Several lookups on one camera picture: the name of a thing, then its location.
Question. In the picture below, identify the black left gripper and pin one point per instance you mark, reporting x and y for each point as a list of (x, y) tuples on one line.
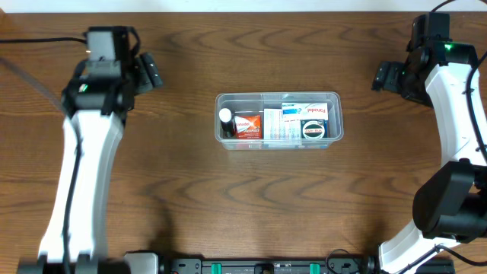
[(152, 77)]

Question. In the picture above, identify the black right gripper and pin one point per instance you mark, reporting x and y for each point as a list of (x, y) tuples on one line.
[(386, 76)]

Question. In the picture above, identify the dark bottle white cap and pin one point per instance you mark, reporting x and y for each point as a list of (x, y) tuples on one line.
[(227, 122)]

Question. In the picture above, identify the dark green Zam-Buk box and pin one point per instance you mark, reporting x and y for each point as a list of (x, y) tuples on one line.
[(314, 129)]

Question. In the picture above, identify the clear plastic container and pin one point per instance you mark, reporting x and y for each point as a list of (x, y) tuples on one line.
[(251, 104)]

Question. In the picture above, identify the white blue Panadol box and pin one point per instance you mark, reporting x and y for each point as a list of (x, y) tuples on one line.
[(299, 111)]

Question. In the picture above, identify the red Panadol ActiFast box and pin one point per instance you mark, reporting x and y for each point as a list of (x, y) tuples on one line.
[(248, 127)]

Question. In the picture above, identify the white blue medicine box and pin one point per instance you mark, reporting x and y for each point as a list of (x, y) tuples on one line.
[(277, 129)]

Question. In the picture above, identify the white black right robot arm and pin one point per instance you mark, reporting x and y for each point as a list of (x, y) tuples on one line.
[(450, 208)]

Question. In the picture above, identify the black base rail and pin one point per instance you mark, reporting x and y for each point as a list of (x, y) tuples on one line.
[(346, 265)]

